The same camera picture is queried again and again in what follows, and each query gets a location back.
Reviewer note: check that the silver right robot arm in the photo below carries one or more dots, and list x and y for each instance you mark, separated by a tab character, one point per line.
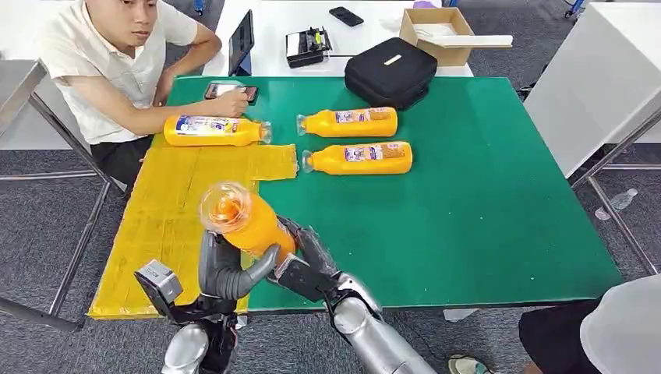
372	340

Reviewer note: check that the steel frame table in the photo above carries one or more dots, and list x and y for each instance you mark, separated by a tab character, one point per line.
18	88

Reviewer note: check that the white sheet in box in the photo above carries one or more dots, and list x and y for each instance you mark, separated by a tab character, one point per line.
431	31

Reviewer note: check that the white table with metal legs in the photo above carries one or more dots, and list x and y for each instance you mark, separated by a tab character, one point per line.
594	82

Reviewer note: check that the black zip case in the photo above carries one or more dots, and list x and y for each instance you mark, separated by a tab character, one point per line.
387	76

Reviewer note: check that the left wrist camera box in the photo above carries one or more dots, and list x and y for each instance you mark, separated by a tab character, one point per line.
160	284

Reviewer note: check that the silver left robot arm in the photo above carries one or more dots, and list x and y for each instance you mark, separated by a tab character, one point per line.
186	351

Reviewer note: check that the black tablet on stand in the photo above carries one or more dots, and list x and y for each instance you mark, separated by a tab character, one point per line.
241	41

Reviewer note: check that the brown cardboard box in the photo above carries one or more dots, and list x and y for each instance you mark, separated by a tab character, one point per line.
444	57

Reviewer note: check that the smartphone with dark frame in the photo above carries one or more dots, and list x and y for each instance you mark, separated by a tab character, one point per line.
251	94

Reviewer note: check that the black smartphone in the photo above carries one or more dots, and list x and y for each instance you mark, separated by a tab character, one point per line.
346	16

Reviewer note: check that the orange drink bottle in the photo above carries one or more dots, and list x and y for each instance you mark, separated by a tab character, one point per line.
206	138
258	227
320	124
330	161

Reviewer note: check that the purple packet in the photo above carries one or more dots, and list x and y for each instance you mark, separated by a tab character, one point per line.
426	4

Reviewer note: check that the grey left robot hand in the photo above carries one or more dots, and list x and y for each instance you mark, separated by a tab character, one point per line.
219	273

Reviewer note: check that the clear plastic bottle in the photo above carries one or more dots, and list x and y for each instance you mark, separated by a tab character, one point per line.
622	200

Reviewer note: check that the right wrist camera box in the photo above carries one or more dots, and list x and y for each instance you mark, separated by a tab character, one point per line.
302	281

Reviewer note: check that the seated person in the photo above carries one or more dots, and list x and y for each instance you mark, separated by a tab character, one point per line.
103	57

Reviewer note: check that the yellow sheet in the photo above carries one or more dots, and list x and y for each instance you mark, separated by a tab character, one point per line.
155	232

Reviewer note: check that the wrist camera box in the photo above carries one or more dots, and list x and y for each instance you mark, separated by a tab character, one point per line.
160	284
302	281

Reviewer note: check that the green table mat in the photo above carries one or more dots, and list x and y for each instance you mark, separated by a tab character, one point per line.
490	180

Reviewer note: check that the black and white device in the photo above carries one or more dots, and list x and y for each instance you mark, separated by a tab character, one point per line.
304	49

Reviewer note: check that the blue chair leg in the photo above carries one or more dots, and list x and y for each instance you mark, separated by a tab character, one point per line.
199	6
576	6

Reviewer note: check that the person with grey sleeve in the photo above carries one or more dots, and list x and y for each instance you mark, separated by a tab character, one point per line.
625	330

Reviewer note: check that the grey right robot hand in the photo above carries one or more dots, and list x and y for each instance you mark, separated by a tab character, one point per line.
312	245

